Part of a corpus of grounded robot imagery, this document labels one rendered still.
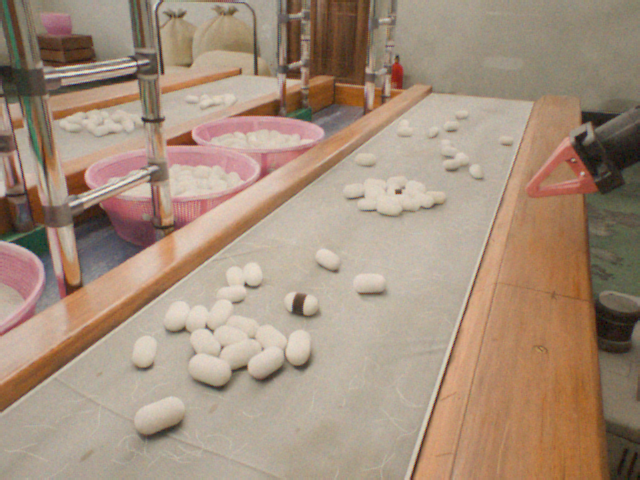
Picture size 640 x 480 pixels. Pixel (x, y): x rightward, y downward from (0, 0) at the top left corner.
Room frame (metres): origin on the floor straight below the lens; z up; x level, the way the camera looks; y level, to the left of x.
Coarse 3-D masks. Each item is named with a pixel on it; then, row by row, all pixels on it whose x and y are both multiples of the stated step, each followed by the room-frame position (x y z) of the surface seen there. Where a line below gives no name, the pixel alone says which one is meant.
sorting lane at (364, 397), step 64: (512, 128) 1.32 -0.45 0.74; (320, 192) 0.83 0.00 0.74; (448, 192) 0.85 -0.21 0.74; (256, 256) 0.60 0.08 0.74; (384, 256) 0.61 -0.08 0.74; (448, 256) 0.62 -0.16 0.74; (128, 320) 0.45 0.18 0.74; (256, 320) 0.46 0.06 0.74; (320, 320) 0.46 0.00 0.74; (384, 320) 0.47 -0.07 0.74; (448, 320) 0.47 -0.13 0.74; (64, 384) 0.36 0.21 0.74; (128, 384) 0.36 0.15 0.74; (192, 384) 0.36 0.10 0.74; (256, 384) 0.36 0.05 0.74; (320, 384) 0.37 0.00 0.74; (384, 384) 0.37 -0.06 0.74; (0, 448) 0.29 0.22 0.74; (64, 448) 0.29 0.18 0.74; (128, 448) 0.29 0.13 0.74; (192, 448) 0.29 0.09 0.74; (256, 448) 0.29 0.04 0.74; (320, 448) 0.30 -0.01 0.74; (384, 448) 0.30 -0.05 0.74
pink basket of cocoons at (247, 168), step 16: (112, 160) 0.89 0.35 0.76; (128, 160) 0.91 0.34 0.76; (144, 160) 0.93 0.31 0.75; (176, 160) 0.96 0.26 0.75; (208, 160) 0.96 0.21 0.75; (224, 160) 0.95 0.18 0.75; (240, 160) 0.93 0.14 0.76; (96, 176) 0.83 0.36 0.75; (112, 176) 0.87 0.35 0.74; (240, 176) 0.91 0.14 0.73; (256, 176) 0.82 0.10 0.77; (208, 192) 0.74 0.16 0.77; (224, 192) 0.75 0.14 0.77; (112, 208) 0.74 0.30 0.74; (128, 208) 0.73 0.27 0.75; (144, 208) 0.72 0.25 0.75; (192, 208) 0.73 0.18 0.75; (208, 208) 0.74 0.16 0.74; (128, 224) 0.74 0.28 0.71; (144, 224) 0.73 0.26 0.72; (176, 224) 0.73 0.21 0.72; (128, 240) 0.76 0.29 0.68; (144, 240) 0.74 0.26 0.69
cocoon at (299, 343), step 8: (296, 336) 0.40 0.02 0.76; (304, 336) 0.41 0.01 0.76; (288, 344) 0.40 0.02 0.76; (296, 344) 0.39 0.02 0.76; (304, 344) 0.39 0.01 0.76; (288, 352) 0.39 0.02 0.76; (296, 352) 0.38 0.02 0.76; (304, 352) 0.39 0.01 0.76; (288, 360) 0.39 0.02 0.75; (296, 360) 0.38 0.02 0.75; (304, 360) 0.38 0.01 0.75
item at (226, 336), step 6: (216, 330) 0.42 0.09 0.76; (222, 330) 0.41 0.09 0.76; (228, 330) 0.41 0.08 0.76; (234, 330) 0.41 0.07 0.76; (216, 336) 0.41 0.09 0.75; (222, 336) 0.41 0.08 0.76; (228, 336) 0.41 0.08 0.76; (234, 336) 0.40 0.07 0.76; (240, 336) 0.41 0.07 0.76; (246, 336) 0.41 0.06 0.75; (222, 342) 0.41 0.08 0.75; (228, 342) 0.40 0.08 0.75; (234, 342) 0.40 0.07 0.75
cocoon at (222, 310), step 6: (222, 300) 0.46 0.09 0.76; (216, 306) 0.45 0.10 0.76; (222, 306) 0.45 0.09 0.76; (228, 306) 0.45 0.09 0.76; (210, 312) 0.44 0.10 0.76; (216, 312) 0.44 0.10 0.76; (222, 312) 0.44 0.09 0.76; (228, 312) 0.45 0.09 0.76; (210, 318) 0.43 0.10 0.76; (216, 318) 0.43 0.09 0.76; (222, 318) 0.44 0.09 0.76; (228, 318) 0.44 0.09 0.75; (210, 324) 0.43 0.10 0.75; (216, 324) 0.43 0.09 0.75; (222, 324) 0.43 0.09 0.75
